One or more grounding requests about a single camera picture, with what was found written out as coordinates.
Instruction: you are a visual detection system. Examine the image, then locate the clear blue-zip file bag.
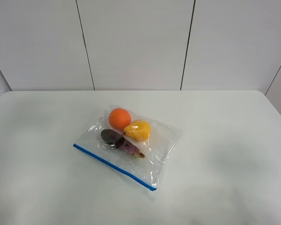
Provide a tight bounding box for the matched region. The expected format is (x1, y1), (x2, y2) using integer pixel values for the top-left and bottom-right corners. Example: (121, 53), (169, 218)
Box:
(73, 105), (184, 191)

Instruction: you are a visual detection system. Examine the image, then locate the orange fruit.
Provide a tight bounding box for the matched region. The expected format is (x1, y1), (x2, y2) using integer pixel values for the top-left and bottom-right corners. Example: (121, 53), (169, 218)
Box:
(109, 108), (131, 131)

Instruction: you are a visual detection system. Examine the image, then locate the purple eggplant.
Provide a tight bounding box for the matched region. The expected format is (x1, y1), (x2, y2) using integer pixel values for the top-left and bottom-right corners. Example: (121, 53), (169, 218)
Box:
(100, 129), (145, 158)

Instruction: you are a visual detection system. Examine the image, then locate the yellow pear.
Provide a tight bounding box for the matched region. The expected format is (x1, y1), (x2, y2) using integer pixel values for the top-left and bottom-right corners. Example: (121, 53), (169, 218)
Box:
(124, 120), (151, 142)

